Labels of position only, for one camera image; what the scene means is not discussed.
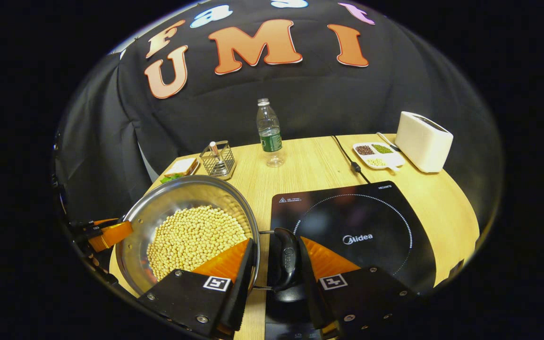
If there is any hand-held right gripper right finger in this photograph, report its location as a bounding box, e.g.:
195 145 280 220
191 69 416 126
297 236 417 339

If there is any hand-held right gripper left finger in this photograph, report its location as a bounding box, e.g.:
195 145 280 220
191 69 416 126
137 238 257 339

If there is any pile of yellow soybeans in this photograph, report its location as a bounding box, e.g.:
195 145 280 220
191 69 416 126
147 205 249 282

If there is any steel pot with black handles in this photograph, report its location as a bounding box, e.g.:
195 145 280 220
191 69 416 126
115 175 306 303

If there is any black induction cooktop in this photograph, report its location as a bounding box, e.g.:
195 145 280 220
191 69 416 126
265 181 438 340

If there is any sandwich with lettuce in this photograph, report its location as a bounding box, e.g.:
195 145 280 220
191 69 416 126
160 157 201 184

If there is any clear plastic water bottle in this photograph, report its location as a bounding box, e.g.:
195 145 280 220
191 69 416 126
256 98 285 168

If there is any white divided bean tray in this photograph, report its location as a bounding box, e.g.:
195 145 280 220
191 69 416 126
352 142 406 170

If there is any white toaster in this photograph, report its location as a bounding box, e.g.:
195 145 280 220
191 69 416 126
395 111 454 173

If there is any black backdrop cloth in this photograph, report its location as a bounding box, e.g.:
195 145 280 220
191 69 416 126
55 0 504 227

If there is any metal wire basket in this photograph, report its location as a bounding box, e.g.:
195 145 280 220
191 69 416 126
200 140 236 180

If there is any black cooktop power cord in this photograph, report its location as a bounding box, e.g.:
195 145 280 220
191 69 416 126
331 136 371 184

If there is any white toaster cord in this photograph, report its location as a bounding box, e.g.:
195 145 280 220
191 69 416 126
377 132 399 152

